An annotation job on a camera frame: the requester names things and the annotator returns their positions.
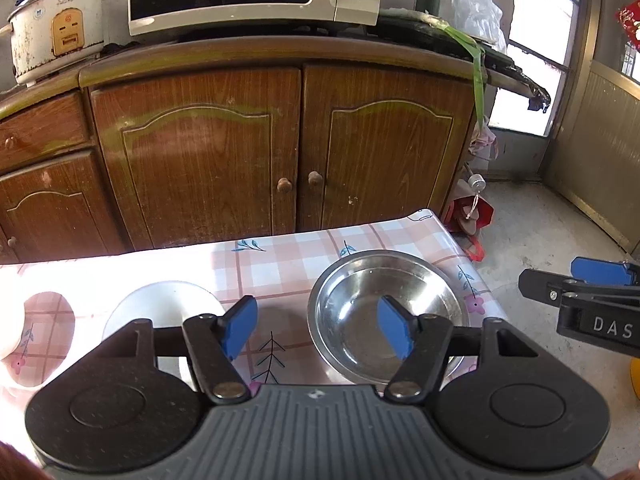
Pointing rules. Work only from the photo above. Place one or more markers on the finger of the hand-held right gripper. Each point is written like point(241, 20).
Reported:
point(600, 270)
point(542, 287)

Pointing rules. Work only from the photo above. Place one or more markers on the metal door leaf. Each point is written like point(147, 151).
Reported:
point(590, 160)

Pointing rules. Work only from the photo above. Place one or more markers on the red door decoration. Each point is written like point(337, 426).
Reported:
point(630, 25)

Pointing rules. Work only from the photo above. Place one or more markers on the pink plaid tablecloth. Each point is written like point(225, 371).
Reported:
point(280, 270)

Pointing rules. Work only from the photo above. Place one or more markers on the small white hanging bottle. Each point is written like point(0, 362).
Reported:
point(476, 181)

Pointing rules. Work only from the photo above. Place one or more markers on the metal framed glass door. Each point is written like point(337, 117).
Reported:
point(540, 35)

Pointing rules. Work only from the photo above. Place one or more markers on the red hanging bag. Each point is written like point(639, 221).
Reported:
point(477, 215)

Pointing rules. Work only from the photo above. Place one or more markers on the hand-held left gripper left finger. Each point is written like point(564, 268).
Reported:
point(240, 325)

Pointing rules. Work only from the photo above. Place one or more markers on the pink hanging cloth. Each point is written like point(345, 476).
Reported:
point(485, 142)

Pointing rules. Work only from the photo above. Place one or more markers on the small steel bowl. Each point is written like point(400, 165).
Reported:
point(360, 290)

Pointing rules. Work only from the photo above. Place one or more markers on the wooden double door cabinet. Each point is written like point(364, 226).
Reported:
point(200, 160)

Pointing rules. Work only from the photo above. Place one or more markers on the white rice cooker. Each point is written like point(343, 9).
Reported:
point(55, 35)

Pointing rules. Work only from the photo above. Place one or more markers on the plain white bowl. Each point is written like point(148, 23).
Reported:
point(10, 335)

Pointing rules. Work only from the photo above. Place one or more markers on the black countertop slab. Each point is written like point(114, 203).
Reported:
point(450, 35)

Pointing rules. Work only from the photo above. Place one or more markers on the clear plastic bag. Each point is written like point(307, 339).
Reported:
point(475, 5)

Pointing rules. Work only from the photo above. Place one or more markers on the green scallion leaf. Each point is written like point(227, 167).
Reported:
point(477, 75)

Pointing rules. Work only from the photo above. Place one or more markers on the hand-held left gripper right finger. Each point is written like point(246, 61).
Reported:
point(395, 327)

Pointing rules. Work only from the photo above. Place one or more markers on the blue patterned white bowl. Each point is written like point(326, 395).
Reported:
point(160, 305)

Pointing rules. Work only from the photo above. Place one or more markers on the yellow object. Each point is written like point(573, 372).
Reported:
point(635, 380)

